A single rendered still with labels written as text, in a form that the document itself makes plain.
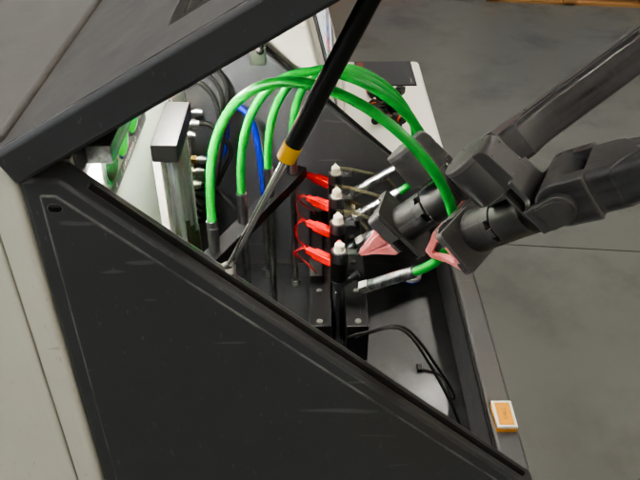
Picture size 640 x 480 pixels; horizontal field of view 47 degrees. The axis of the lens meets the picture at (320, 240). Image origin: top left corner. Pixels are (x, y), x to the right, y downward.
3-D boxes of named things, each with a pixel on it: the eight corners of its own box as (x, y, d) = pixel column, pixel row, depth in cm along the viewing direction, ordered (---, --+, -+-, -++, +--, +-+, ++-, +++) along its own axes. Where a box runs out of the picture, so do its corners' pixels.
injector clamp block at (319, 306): (366, 388, 130) (369, 325, 121) (310, 389, 130) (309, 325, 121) (356, 268, 157) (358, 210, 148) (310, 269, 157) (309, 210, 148)
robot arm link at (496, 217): (546, 240, 83) (566, 205, 85) (505, 198, 82) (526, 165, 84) (507, 252, 89) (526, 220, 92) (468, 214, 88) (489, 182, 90)
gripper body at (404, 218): (378, 194, 115) (412, 170, 110) (422, 237, 118) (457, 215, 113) (369, 219, 110) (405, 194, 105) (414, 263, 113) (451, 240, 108)
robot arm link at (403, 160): (509, 169, 102) (495, 161, 110) (456, 106, 100) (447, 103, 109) (442, 224, 104) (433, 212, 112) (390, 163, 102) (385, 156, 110)
